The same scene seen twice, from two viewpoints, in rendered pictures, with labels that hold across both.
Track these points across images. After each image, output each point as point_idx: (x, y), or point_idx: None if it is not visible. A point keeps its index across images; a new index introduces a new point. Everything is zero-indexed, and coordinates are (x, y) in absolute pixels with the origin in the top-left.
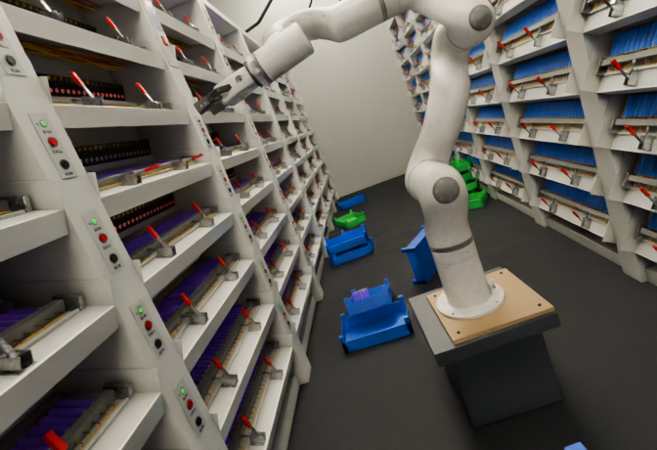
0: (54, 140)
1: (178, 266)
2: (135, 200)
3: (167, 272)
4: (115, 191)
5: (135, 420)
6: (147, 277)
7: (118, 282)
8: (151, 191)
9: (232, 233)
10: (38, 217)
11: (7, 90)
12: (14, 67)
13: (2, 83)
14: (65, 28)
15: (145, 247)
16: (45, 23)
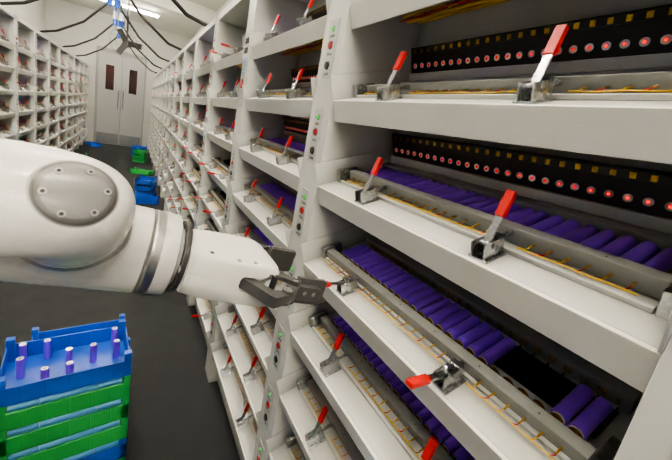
0: (300, 209)
1: (319, 382)
2: (327, 296)
3: (308, 363)
4: (320, 273)
5: (263, 353)
6: (297, 337)
7: (283, 308)
8: (344, 311)
9: None
10: (280, 240)
11: (303, 170)
12: (311, 155)
13: (298, 166)
14: (375, 108)
15: (351, 350)
16: (358, 109)
